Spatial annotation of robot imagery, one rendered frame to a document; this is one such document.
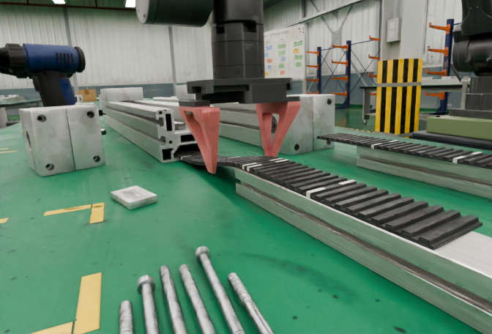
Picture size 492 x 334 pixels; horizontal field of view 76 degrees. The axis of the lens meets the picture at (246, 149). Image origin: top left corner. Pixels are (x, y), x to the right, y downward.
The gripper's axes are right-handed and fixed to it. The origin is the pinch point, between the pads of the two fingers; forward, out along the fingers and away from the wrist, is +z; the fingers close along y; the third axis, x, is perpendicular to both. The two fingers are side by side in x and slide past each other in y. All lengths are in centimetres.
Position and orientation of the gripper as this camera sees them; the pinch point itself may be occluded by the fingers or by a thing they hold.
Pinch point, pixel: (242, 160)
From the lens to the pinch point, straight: 36.6
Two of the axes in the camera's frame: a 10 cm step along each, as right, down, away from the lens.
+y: -8.7, 1.3, -4.8
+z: 0.4, 9.8, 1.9
